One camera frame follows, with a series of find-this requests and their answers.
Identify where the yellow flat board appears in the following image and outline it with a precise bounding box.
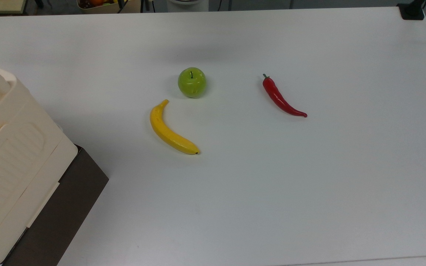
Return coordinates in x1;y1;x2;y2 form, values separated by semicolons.
0;0;28;14

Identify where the yellow banana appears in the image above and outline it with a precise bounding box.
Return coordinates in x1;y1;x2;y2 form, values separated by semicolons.
149;99;200;155

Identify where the black table clamp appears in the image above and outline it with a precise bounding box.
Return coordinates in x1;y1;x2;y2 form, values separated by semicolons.
397;0;426;20

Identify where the red chili pepper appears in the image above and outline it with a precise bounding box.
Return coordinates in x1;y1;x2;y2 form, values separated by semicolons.
262;74;308;118

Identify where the dark brown cabinet door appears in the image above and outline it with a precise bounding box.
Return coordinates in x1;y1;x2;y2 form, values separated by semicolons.
1;145;109;266

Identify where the white round bin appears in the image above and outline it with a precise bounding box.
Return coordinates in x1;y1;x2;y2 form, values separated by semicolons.
166;0;209;13

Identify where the green apple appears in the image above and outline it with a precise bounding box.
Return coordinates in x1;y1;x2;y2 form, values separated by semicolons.
177;67;207;98

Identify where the cream plastic cabinet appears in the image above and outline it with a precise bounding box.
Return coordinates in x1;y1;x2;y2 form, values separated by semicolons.
0;58;78;266

